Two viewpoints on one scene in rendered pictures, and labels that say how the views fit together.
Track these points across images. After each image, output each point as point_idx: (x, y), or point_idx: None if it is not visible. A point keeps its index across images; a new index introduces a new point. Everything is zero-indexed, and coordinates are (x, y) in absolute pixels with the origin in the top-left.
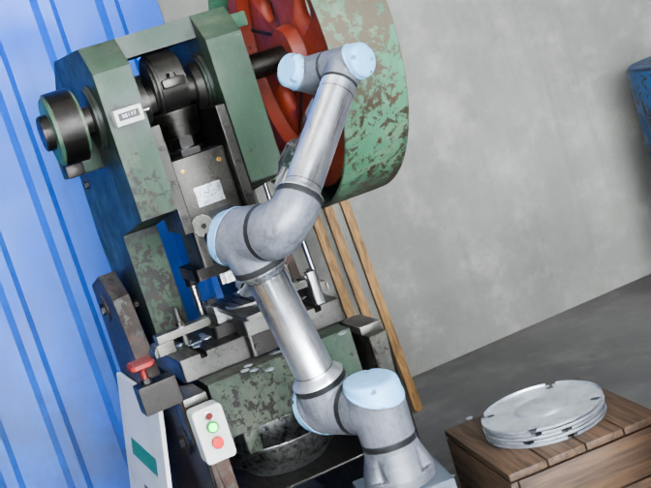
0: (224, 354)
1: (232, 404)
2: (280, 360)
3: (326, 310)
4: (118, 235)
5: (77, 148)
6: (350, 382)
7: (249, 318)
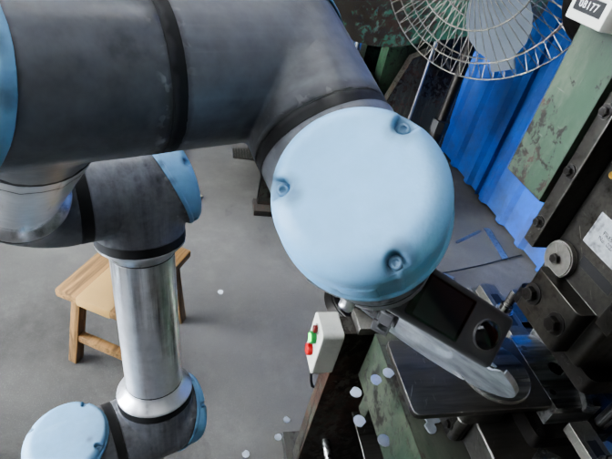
0: None
1: (372, 370)
2: (404, 421)
3: None
4: None
5: (573, 24)
6: (78, 410)
7: (387, 346)
